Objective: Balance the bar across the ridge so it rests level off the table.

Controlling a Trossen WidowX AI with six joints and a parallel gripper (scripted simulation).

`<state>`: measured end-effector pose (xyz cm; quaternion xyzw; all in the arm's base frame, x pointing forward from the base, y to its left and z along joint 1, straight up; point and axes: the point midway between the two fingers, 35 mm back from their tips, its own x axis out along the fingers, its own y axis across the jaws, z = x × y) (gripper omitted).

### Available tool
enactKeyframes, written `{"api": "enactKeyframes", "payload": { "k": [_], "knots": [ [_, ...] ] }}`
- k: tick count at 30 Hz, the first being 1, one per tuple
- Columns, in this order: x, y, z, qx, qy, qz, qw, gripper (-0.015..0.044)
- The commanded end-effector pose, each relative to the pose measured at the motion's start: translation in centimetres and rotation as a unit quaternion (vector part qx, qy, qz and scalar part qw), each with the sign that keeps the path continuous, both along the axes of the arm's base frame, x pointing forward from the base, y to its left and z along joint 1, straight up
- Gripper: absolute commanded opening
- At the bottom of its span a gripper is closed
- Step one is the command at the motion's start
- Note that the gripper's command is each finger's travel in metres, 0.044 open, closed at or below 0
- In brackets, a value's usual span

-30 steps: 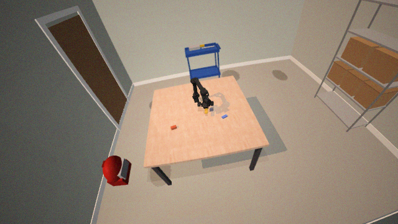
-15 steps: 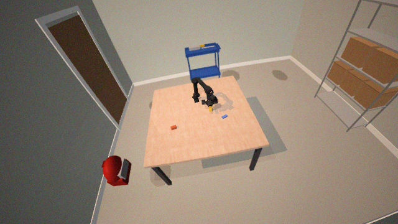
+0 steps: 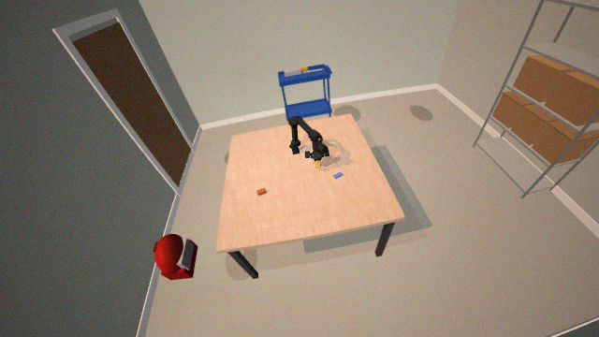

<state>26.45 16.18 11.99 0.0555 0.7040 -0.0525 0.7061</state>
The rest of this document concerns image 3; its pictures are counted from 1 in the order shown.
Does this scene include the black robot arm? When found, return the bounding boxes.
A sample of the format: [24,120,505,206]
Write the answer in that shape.
[288,116,329,161]

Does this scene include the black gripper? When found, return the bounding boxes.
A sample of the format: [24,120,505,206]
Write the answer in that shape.
[305,148,329,159]

